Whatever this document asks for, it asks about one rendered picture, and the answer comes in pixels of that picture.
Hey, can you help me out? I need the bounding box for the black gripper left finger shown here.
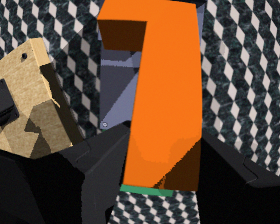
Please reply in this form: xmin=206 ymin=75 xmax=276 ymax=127
xmin=0 ymin=121 xmax=132 ymax=224

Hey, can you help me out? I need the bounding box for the orange l-shaped part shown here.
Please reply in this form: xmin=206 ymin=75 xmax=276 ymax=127
xmin=96 ymin=0 xmax=201 ymax=192

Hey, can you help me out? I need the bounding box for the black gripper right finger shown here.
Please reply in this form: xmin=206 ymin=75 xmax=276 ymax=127
xmin=196 ymin=129 xmax=280 ymax=224

